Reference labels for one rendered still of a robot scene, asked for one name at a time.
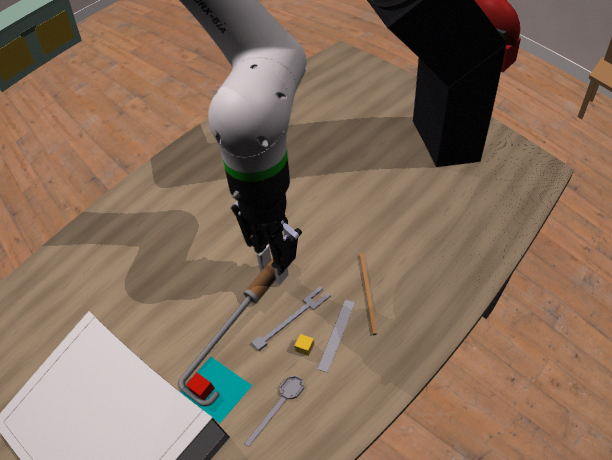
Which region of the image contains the teal square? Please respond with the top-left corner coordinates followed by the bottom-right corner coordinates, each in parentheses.
top-left (180, 357), bottom-right (252, 423)

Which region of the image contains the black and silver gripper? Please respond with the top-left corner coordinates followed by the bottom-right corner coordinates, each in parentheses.
top-left (231, 193), bottom-right (302, 285)

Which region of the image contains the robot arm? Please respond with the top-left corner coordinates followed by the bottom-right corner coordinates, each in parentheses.
top-left (179, 0), bottom-right (307, 206)

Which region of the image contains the grey flat bar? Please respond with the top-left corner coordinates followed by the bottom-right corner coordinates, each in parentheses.
top-left (317, 300), bottom-right (355, 372)

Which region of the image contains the steel hook with wooden handle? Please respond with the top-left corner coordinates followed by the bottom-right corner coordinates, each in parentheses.
top-left (179, 258), bottom-right (276, 406)

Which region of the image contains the grey spoon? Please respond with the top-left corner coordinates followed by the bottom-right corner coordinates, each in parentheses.
top-left (251, 375), bottom-right (304, 439)

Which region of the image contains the yellow block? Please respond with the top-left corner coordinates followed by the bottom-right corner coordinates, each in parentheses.
top-left (295, 334), bottom-right (314, 356)

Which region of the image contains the small grey cabinet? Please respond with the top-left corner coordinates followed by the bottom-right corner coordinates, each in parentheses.
top-left (0, 311), bottom-right (230, 460)

